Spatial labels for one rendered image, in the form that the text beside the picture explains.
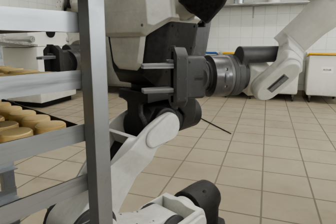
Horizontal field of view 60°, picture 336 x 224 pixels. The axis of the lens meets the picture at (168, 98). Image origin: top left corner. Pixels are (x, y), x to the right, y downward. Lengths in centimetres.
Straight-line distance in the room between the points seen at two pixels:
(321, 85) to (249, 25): 161
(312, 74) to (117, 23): 429
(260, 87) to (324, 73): 433
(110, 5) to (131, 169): 46
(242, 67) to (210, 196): 72
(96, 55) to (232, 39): 512
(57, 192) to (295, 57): 50
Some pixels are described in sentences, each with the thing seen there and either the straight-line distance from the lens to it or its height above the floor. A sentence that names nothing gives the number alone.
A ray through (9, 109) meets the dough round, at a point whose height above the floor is 79.
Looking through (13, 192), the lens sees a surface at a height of 51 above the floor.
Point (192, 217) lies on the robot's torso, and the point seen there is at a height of 33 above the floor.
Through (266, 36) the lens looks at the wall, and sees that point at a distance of 551.
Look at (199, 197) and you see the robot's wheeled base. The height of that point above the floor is 34.
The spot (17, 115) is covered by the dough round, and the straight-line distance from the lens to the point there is 63.
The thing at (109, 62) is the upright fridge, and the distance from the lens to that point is 532.
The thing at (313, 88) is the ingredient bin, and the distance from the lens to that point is 495.
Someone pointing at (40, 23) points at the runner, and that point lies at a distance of 46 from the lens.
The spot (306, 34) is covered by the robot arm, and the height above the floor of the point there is 94.
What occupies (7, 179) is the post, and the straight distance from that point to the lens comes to 96.
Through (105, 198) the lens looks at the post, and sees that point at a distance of 54.
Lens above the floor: 93
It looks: 11 degrees down
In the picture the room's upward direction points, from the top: straight up
